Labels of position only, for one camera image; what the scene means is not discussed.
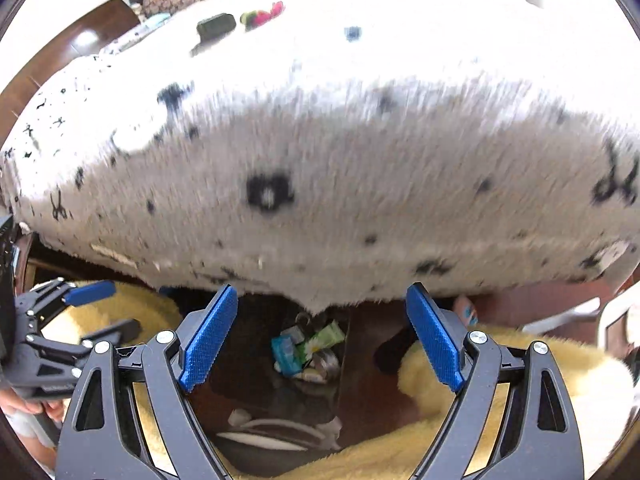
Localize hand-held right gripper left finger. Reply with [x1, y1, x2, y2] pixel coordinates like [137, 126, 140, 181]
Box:
[54, 284, 239, 480]

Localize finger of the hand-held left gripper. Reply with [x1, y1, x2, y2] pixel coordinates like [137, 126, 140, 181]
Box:
[16, 280, 117, 332]
[22, 319, 142, 376]

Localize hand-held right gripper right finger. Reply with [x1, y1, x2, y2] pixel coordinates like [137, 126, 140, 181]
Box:
[405, 282, 586, 480]

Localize black trash bin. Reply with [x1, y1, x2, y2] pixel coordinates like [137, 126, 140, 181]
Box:
[190, 295, 351, 478]

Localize teal packet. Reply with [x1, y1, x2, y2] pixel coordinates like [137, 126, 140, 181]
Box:
[271, 336, 306, 375]

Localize green daisy tube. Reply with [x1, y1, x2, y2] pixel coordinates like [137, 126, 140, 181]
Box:
[300, 322, 346, 361]

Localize person's left hand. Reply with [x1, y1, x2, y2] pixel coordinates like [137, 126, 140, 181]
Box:
[0, 387, 67, 423]

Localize yellow fluffy rug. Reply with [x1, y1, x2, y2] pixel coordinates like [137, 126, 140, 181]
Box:
[45, 280, 633, 480]

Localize white plastic furniture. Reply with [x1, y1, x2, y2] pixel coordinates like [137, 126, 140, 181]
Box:
[597, 290, 640, 361]

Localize grey cat print blanket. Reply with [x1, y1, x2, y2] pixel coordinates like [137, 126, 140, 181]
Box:
[0, 0, 640, 313]

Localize dark wooden headboard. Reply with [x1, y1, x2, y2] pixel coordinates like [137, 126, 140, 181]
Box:
[0, 0, 141, 126]

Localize black rectangular bottle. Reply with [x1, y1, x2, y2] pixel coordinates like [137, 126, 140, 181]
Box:
[196, 12, 236, 41]

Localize colourful plush toy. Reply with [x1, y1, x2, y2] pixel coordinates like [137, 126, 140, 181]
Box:
[239, 1, 286, 28]

